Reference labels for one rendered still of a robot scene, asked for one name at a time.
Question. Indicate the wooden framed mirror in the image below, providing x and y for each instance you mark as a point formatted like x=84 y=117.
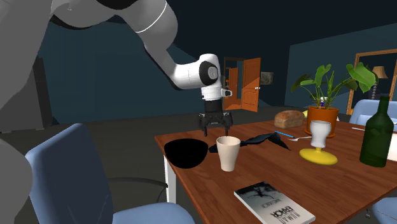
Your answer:
x=356 y=62

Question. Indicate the blue pen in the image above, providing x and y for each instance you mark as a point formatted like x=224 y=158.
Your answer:
x=283 y=134

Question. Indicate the black and white book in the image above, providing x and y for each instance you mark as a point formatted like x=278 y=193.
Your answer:
x=273 y=204

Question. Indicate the brown bread loaf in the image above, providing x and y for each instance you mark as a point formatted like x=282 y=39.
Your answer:
x=289 y=119

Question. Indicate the yellow fruit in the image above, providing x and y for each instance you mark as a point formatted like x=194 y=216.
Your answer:
x=305 y=114

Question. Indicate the orange door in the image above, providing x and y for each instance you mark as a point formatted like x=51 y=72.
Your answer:
x=250 y=85

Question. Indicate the white goblet on yellow base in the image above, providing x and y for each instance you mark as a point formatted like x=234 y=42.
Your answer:
x=319 y=133

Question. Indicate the black crumpled cloth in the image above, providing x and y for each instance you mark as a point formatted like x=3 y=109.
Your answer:
x=252 y=141

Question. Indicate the black bowl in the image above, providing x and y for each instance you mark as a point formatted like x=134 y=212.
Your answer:
x=185 y=153

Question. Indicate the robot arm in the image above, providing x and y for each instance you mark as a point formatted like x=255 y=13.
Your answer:
x=189 y=74

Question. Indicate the dark wall picture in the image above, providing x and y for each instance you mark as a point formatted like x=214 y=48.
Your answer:
x=266 y=78

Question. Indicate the dark green bottle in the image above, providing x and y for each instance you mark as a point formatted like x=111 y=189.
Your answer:
x=377 y=139

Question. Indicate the silver fork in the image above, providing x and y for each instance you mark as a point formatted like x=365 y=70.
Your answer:
x=299 y=138

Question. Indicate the wooden table with white legs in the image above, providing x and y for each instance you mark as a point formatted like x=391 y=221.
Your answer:
x=279 y=176

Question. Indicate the white knife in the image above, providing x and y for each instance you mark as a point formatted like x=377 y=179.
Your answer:
x=358 y=128

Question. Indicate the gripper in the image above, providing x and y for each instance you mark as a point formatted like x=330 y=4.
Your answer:
x=214 y=108

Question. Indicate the green plant in orange pot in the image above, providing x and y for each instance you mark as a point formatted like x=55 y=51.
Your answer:
x=322 y=118

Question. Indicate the cream cup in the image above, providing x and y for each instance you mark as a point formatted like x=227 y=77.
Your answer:
x=228 y=155

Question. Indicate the white flat sheet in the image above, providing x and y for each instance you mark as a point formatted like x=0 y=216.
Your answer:
x=394 y=145

